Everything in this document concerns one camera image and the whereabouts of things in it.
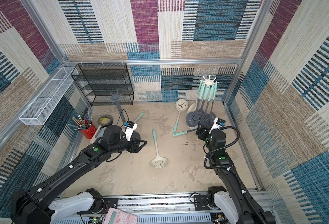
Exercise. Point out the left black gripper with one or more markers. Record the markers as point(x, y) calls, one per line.
point(137, 149)

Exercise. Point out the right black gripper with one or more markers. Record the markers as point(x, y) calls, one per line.
point(202, 133)

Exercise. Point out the white skimmer front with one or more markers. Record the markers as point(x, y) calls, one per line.
point(158, 161)

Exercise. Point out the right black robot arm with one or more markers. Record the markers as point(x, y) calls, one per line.
point(236, 202)

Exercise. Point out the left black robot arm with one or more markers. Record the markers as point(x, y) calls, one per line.
point(38, 205)

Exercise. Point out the grey skimmer by white stand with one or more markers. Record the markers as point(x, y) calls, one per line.
point(184, 132)

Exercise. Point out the grey utensil rack stand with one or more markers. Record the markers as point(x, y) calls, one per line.
point(116, 98)

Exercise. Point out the white utensil rack stand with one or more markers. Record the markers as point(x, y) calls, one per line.
point(207, 81)

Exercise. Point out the black tape roll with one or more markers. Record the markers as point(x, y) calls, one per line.
point(105, 120)

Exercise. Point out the red pencil cup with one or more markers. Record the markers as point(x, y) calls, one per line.
point(84, 124)

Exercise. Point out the pink calculator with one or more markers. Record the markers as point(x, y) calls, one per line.
point(115, 216)

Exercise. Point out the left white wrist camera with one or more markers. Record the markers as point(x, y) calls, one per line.
point(130, 127)

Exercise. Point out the black wire mesh shelf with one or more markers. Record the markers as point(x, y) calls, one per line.
point(98, 82)

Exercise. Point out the white wire mesh basket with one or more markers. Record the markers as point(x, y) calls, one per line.
point(40, 109)

